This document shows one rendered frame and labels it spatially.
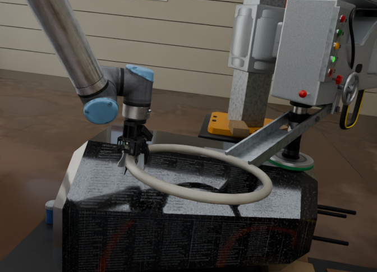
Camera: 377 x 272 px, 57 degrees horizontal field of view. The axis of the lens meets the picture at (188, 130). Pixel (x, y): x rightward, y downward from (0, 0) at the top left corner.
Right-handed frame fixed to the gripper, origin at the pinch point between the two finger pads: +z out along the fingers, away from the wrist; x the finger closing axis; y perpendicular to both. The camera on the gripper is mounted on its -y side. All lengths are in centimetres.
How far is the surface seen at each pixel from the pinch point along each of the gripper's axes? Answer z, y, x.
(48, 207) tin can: 71, -76, -89
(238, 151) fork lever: -6.9, -28.7, 32.7
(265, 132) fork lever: -13, -44, 41
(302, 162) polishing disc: -1, -53, 60
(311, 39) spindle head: -54, -45, 52
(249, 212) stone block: 19, -31, 42
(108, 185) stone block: 18.9, -22.8, -20.1
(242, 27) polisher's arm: -60, -119, 14
